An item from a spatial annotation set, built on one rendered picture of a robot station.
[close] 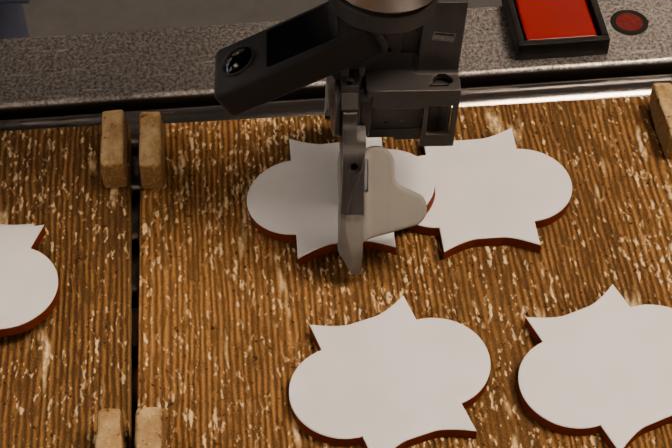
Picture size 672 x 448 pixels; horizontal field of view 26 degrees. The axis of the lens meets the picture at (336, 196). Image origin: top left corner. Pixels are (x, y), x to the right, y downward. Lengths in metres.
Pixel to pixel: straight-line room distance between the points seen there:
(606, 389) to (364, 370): 0.16
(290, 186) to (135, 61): 0.22
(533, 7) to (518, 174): 0.21
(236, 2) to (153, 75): 1.50
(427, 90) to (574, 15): 0.32
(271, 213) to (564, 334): 0.23
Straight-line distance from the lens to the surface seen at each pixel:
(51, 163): 1.11
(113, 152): 1.07
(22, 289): 1.01
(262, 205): 1.05
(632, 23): 1.26
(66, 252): 1.05
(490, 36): 1.23
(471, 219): 1.04
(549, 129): 1.13
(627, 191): 1.09
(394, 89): 0.94
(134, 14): 2.68
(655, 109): 1.14
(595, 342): 0.98
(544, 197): 1.06
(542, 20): 1.23
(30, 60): 1.23
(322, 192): 1.05
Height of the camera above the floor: 1.72
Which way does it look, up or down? 48 degrees down
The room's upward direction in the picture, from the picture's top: straight up
